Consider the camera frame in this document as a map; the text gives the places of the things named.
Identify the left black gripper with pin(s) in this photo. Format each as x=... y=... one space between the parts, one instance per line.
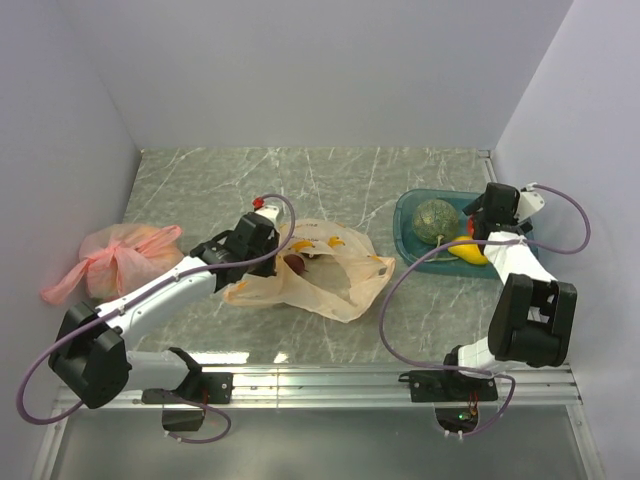
x=270 y=255

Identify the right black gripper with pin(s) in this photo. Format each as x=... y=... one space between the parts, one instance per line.
x=480 y=220

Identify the dark red plum fruit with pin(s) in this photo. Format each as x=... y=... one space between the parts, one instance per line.
x=296 y=263

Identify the yellow mango fruit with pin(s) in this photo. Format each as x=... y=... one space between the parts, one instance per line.
x=467 y=251

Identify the green netted melon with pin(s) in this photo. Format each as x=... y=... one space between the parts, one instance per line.
x=435 y=222

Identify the orange plastic bag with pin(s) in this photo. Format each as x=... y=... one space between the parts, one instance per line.
x=343 y=277

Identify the red apple fruit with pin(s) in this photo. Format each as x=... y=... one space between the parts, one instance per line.
x=471 y=225

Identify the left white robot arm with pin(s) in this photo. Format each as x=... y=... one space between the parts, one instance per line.
x=98 y=360

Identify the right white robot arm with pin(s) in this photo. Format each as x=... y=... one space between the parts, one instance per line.
x=533 y=319

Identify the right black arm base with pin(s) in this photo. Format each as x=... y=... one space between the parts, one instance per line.
x=456 y=397

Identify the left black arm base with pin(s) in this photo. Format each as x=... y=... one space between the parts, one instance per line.
x=183 y=407

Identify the pink plastic bag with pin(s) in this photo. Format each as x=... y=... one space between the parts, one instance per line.
x=117 y=260

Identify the teal plastic tray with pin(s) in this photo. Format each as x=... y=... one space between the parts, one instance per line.
x=411 y=242

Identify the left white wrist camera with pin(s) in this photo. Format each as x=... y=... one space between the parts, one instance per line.
x=270 y=212

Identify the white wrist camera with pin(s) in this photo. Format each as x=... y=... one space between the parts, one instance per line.
x=270 y=212
x=530 y=202

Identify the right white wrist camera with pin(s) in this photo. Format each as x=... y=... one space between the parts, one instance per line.
x=530 y=202

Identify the aluminium mounting rail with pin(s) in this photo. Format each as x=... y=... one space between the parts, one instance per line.
x=362 y=386

